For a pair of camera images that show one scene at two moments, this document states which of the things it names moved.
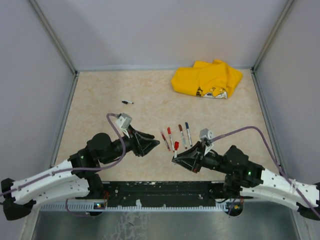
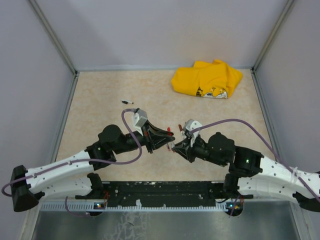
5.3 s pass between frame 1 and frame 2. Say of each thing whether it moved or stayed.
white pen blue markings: stayed
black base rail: stayed
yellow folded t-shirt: stayed
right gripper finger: moved
